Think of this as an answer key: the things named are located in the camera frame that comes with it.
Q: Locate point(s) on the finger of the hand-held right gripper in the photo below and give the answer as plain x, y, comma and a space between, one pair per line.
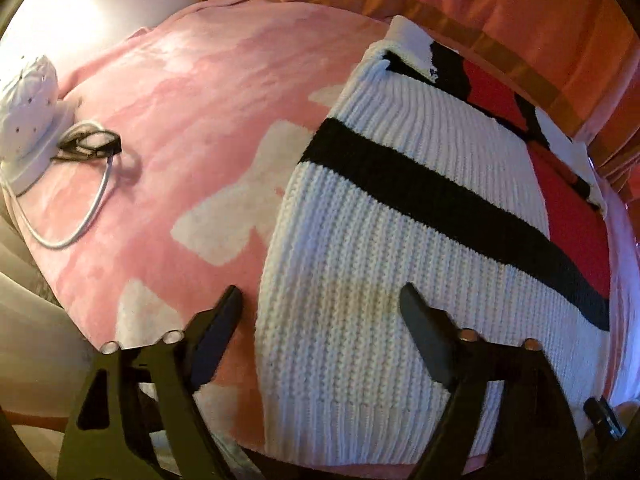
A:
602, 415

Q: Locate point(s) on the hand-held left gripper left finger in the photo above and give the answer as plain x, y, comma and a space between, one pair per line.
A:
216, 335

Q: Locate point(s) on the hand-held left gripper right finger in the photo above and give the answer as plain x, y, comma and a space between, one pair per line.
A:
425, 332

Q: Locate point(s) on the white black red knit sweater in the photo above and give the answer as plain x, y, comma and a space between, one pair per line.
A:
360, 200

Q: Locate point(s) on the pink patterned blanket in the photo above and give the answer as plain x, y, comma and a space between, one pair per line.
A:
200, 110

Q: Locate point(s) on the black eyeglasses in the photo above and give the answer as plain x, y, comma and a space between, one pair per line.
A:
92, 142

